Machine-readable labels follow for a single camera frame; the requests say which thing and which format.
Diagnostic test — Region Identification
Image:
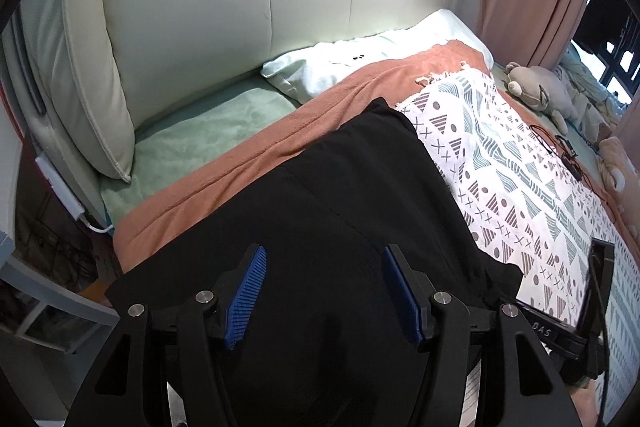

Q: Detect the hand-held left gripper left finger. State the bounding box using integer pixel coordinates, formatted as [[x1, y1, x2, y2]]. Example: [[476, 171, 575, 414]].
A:
[[64, 244, 268, 427]]

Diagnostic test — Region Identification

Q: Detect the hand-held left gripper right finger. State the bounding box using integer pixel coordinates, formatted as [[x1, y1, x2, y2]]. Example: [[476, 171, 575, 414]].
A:
[[381, 244, 583, 427]]

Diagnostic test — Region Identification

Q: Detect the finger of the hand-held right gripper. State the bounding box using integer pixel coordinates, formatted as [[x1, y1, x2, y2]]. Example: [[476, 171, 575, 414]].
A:
[[580, 238, 617, 343]]

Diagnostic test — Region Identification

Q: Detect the black jacket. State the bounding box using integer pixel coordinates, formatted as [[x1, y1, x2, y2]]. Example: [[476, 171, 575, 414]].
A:
[[104, 97, 523, 427]]

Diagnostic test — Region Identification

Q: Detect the pink printed pillow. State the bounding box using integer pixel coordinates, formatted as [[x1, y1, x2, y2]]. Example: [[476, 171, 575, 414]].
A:
[[597, 137, 632, 194]]

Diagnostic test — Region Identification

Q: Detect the light crumpled duvet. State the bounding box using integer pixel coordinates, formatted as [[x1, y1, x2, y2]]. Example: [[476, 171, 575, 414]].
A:
[[557, 49, 628, 130]]

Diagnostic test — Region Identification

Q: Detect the white shelf unit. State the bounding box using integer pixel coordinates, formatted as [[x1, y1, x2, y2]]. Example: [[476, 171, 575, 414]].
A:
[[0, 227, 121, 355]]

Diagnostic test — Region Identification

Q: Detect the beige plush toy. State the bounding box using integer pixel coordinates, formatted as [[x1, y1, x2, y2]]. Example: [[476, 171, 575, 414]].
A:
[[504, 62, 573, 135]]

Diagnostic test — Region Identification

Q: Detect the white power strip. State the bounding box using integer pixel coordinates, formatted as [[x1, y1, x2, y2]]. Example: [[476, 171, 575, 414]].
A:
[[35, 154, 86, 223]]

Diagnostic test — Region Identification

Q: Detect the white pillow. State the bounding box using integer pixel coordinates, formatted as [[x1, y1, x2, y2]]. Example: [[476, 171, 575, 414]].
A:
[[261, 9, 493, 100]]

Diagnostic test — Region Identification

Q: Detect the cream padded headboard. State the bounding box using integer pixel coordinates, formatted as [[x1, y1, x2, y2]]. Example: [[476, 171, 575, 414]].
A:
[[0, 0, 473, 243]]

